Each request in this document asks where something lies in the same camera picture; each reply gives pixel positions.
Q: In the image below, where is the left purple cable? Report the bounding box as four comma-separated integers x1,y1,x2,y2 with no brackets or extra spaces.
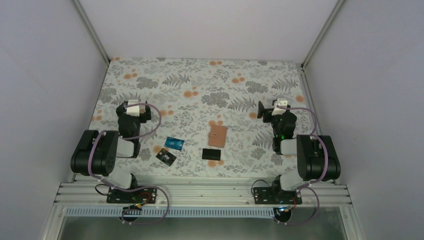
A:
87,103,170,226

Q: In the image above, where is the floral table mat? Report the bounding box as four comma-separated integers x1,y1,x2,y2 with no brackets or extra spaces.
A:
89,57,313,178

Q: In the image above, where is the brown leather card holder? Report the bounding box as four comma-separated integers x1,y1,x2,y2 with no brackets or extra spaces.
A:
207,125,228,148

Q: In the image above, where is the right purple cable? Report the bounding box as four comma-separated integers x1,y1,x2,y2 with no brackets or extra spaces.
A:
273,105,329,227

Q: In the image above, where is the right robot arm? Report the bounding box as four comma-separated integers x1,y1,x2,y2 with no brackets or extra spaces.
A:
257,98,341,204

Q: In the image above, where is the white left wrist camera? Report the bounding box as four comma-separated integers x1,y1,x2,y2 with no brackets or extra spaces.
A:
125,99,140,117

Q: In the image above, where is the black VIP card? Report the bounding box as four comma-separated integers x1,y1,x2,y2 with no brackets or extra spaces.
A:
155,148,177,167

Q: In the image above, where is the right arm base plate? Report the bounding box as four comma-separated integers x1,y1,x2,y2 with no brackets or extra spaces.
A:
252,187,303,205

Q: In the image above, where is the aluminium rail frame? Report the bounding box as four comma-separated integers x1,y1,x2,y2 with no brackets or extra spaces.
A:
41,175,363,240

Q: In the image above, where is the purple cable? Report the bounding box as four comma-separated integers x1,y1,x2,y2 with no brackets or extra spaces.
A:
87,103,170,226
273,105,329,227

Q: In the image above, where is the black card centre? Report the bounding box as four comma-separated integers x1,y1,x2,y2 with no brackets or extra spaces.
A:
201,148,221,161

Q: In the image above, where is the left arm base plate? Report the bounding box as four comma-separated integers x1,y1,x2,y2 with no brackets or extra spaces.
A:
106,188,157,205

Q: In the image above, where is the blue card upper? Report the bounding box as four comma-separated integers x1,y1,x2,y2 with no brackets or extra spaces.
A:
164,136,185,151

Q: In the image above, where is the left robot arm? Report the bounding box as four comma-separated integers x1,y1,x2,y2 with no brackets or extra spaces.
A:
70,100,152,203

